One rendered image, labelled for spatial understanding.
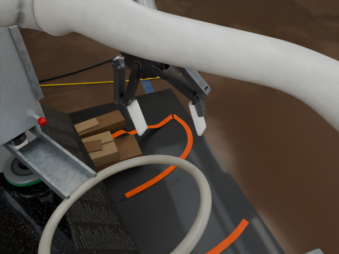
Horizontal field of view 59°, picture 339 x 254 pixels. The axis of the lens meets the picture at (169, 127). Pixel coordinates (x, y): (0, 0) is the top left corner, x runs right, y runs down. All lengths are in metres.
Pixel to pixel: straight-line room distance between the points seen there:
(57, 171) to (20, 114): 0.25
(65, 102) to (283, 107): 2.22
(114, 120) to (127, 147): 0.38
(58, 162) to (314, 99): 0.93
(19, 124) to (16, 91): 0.13
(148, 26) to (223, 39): 0.09
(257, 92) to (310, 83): 2.91
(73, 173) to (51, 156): 0.13
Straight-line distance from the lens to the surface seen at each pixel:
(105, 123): 2.71
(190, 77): 0.50
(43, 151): 1.22
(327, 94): 0.42
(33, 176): 1.42
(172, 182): 2.36
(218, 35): 0.35
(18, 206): 1.43
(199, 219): 0.74
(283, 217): 2.36
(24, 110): 1.20
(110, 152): 2.29
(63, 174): 1.12
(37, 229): 1.34
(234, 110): 3.04
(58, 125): 1.83
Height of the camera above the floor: 1.94
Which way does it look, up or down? 44 degrees down
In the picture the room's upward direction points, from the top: straight up
